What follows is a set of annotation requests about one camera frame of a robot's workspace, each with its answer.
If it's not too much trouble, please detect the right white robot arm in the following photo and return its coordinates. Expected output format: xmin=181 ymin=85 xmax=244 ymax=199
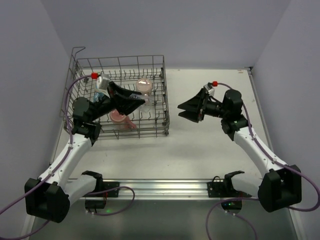
xmin=178 ymin=87 xmax=302 ymax=213

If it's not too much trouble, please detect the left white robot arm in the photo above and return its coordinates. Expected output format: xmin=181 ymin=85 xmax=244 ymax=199
xmin=24 ymin=81 xmax=146 ymax=223

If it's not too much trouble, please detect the blue printed cup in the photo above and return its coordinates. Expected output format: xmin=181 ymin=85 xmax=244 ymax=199
xmin=93 ymin=86 xmax=106 ymax=103

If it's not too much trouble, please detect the salmon pink mug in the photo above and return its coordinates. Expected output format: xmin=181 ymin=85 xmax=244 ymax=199
xmin=109 ymin=109 xmax=137 ymax=130

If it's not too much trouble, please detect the pale pink mug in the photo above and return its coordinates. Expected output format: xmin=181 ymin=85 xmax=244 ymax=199
xmin=135 ymin=78 xmax=153 ymax=95

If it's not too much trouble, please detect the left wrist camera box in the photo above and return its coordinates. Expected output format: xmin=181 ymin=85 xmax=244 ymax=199
xmin=96 ymin=72 xmax=111 ymax=92

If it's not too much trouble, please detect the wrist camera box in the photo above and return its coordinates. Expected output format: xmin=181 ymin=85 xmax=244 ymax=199
xmin=96 ymin=72 xmax=111 ymax=92
xmin=203 ymin=82 xmax=215 ymax=97

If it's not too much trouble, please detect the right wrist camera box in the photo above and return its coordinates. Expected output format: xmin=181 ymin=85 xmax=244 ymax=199
xmin=203 ymin=82 xmax=215 ymax=97

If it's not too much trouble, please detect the grey wire dish rack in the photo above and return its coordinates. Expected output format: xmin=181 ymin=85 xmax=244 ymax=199
xmin=60 ymin=46 xmax=170 ymax=140

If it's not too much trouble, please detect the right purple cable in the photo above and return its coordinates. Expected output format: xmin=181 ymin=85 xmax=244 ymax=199
xmin=204 ymin=80 xmax=320 ymax=240

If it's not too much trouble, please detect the purple cable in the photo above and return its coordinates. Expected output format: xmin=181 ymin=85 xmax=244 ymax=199
xmin=0 ymin=72 xmax=136 ymax=240
xmin=204 ymin=80 xmax=320 ymax=240

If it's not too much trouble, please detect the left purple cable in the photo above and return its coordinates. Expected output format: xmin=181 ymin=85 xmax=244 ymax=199
xmin=0 ymin=72 xmax=136 ymax=240

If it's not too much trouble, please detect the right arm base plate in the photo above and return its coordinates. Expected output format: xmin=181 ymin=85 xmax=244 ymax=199
xmin=206 ymin=171 xmax=252 ymax=214

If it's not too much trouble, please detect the aluminium mounting rail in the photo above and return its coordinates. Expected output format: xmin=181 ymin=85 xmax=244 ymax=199
xmin=59 ymin=177 xmax=296 ymax=201

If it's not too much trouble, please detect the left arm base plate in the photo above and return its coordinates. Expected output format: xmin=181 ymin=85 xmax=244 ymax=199
xmin=84 ymin=181 xmax=120 ymax=213

